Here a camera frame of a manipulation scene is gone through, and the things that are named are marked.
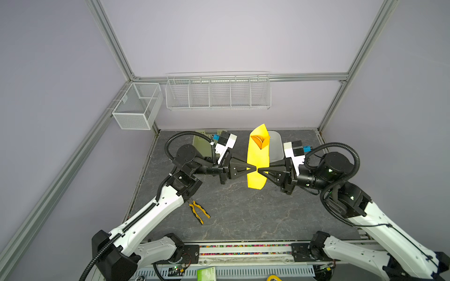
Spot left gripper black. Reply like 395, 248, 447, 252
191, 152, 255, 186

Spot yellow paper napkin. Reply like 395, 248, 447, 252
247, 124, 270, 190

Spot orange wooden spoon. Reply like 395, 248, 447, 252
250, 135, 270, 149

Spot green perforated plastic basket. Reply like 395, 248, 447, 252
192, 129, 219, 157

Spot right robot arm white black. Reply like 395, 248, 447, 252
258, 142, 450, 281

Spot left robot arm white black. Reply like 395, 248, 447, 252
80, 131, 257, 281

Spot white oval plastic tub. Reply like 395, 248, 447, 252
268, 131, 285, 163

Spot yellow black pliers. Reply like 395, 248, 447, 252
188, 200, 210, 225

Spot yellow tape measure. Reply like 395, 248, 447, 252
267, 275, 281, 281

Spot green white small box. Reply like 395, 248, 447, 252
196, 267, 217, 281

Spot small white mesh basket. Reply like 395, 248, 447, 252
112, 83, 164, 131

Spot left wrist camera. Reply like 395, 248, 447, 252
213, 131, 237, 164

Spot long white wire shelf basket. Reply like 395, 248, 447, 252
165, 71, 272, 110

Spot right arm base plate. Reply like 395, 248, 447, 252
291, 242, 336, 262

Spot aluminium frame rail base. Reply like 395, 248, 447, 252
92, 239, 405, 281

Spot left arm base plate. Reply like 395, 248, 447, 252
165, 244, 200, 264

